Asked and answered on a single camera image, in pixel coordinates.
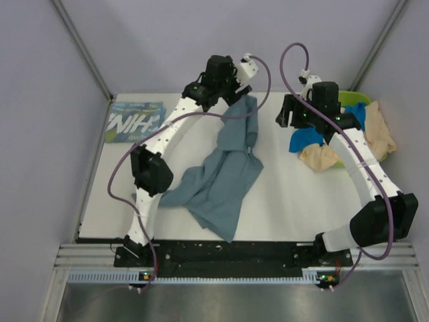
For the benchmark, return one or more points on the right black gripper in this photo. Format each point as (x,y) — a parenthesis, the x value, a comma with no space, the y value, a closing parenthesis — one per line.
(289,105)

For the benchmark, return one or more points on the aluminium corner post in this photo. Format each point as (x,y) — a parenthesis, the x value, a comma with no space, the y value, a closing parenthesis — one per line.
(82,48)
(393,19)

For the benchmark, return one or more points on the folded printed blue t shirt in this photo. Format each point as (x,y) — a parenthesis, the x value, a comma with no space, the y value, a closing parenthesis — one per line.
(130,122)

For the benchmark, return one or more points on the grey-blue t shirt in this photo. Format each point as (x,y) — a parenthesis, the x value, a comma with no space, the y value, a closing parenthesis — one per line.
(213,192)

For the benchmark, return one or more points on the green plastic basket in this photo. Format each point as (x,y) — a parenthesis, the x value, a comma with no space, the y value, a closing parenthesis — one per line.
(355,97)

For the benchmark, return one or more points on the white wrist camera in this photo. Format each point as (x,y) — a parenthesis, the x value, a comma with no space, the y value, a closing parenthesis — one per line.
(307,80)
(246,69)

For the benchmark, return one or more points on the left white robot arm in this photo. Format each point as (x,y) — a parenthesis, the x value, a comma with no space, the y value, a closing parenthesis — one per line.
(149,168)

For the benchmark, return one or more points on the cream yellow t shirt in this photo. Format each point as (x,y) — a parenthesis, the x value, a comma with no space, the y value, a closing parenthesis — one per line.
(316,154)

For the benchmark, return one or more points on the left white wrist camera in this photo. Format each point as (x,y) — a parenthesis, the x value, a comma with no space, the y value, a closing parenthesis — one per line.
(246,69)

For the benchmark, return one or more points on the right aluminium corner post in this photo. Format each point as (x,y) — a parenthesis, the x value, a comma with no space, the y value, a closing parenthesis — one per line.
(393,19)

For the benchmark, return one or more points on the left aluminium corner post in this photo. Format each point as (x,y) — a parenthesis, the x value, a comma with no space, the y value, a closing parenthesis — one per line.
(82,48)

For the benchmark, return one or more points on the bright blue t shirt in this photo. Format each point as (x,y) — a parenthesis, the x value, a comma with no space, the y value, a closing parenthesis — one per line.
(302,138)

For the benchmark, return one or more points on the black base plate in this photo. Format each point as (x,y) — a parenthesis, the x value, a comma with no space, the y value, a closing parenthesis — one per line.
(218,259)

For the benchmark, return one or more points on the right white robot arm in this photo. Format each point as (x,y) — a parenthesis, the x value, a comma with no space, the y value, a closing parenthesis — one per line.
(387,213)

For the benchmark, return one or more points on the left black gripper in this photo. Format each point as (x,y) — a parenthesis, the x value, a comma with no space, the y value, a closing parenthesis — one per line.
(230,95)

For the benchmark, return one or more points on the light blue cable duct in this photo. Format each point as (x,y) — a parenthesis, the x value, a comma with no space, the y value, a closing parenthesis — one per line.
(140,277)

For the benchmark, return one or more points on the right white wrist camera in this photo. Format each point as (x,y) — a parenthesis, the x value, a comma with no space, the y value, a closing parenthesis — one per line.
(307,80)

